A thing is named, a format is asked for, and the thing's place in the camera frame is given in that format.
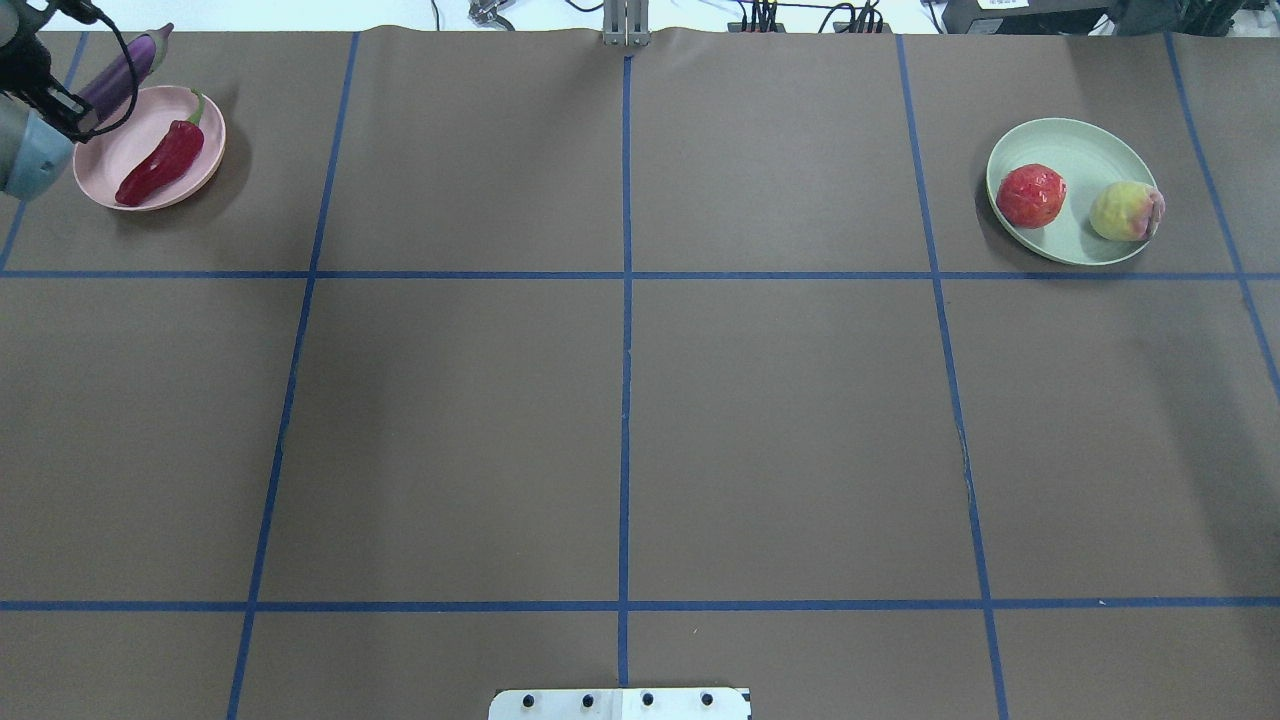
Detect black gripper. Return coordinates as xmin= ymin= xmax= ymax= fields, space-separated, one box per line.
xmin=1 ymin=35 xmax=93 ymax=136

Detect purple eggplant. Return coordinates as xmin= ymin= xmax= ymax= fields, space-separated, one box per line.
xmin=76 ymin=22 xmax=175 ymax=132

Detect red chili pepper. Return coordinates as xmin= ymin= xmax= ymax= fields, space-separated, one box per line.
xmin=113 ymin=88 xmax=206 ymax=208

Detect yellow pink peach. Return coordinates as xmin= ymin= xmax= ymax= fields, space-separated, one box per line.
xmin=1089 ymin=181 xmax=1167 ymax=243

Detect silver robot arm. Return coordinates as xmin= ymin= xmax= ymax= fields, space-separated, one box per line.
xmin=1 ymin=1 xmax=101 ymax=201

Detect pink plate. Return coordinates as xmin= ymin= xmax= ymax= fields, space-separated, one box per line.
xmin=72 ymin=85 xmax=227 ymax=211

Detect blue tape grid lines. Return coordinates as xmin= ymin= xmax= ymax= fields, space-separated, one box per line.
xmin=1 ymin=28 xmax=1279 ymax=719

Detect orange circuit board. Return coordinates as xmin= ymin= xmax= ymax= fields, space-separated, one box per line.
xmin=726 ymin=1 xmax=891 ymax=35

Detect black laptop computer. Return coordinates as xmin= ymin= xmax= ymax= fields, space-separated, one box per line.
xmin=940 ymin=0 xmax=1280 ymax=37

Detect green plate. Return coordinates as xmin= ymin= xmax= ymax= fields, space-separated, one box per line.
xmin=980 ymin=117 xmax=1162 ymax=266

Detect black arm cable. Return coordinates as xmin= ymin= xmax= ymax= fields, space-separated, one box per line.
xmin=60 ymin=0 xmax=141 ymax=136

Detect aluminium frame post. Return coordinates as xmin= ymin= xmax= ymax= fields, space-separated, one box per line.
xmin=602 ymin=0 xmax=652 ymax=47

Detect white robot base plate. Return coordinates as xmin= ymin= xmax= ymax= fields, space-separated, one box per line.
xmin=486 ymin=687 xmax=753 ymax=719

